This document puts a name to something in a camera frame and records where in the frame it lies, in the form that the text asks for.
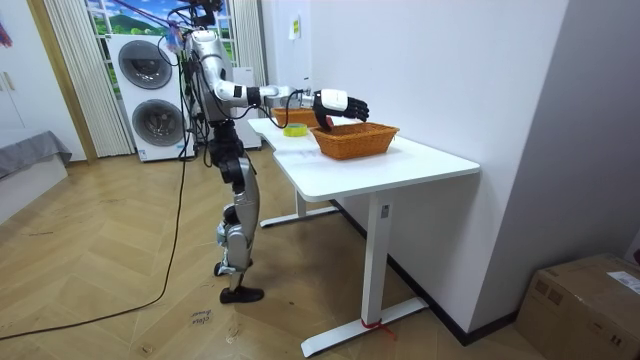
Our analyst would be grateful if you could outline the brown cardboard box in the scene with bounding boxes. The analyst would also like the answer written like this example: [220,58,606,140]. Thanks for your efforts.
[514,253,640,360]

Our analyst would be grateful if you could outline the white washing machine tower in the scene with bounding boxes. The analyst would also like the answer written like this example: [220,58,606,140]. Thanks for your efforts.
[107,33,196,163]

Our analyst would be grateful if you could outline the grey bed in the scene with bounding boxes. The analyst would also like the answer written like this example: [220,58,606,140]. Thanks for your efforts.
[0,130,74,224]

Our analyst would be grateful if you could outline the red strap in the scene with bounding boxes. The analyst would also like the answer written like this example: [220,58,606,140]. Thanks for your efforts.
[360,318,396,341]

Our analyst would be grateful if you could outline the orange wicker basket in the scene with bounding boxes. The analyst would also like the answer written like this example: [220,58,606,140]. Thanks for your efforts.
[309,122,401,162]
[271,106,321,129]

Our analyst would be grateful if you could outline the white wardrobe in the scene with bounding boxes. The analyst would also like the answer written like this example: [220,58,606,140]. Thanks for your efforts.
[0,0,89,162]

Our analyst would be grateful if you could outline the robot body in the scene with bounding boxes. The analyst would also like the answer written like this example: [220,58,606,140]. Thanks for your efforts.
[179,0,239,127]

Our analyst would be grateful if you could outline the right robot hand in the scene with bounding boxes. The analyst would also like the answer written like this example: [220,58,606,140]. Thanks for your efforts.
[312,88,371,133]

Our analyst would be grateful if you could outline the white pleated curtain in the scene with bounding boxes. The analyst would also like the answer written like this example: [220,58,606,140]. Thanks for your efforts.
[42,0,136,159]
[230,0,269,89]

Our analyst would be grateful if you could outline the white desk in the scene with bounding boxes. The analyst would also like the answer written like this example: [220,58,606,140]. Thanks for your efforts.
[247,115,482,359]

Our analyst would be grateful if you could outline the cable bundle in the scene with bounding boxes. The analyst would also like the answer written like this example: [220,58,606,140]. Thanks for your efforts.
[107,0,224,54]

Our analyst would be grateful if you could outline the black floor cable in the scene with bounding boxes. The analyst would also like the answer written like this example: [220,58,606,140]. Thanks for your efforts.
[0,49,194,342]

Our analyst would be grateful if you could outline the landscape window wall poster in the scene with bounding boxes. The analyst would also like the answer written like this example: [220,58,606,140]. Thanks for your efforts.
[84,0,239,96]

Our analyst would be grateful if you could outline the robot legs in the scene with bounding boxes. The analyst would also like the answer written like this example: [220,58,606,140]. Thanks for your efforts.
[206,119,266,305]

